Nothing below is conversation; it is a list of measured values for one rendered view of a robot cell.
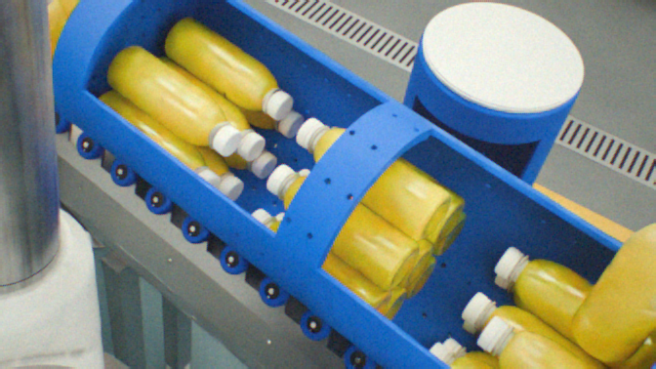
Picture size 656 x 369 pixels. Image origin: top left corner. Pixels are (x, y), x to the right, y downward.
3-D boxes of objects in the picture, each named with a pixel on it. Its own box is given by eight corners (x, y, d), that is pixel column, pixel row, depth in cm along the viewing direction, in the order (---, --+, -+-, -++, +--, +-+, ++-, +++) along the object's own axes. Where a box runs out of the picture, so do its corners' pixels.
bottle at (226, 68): (193, 7, 118) (290, 71, 112) (202, 38, 124) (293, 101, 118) (158, 36, 115) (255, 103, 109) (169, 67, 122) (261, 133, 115)
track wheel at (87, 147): (102, 140, 121) (110, 140, 123) (81, 124, 122) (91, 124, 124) (89, 165, 122) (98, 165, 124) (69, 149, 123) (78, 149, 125)
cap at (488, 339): (492, 353, 94) (479, 344, 95) (512, 326, 94) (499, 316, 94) (489, 354, 90) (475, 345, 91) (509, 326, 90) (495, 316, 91)
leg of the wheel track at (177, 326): (178, 383, 203) (175, 232, 156) (161, 368, 205) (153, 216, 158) (194, 367, 206) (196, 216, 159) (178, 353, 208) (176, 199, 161)
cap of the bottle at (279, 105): (282, 84, 112) (292, 91, 112) (284, 101, 116) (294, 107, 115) (264, 102, 111) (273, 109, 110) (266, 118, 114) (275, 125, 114)
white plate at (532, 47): (414, -4, 146) (413, 2, 146) (434, 104, 128) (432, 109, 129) (562, 6, 149) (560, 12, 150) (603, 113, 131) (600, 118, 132)
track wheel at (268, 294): (291, 287, 108) (298, 285, 110) (266, 267, 110) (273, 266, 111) (275, 314, 109) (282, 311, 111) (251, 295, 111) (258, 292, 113)
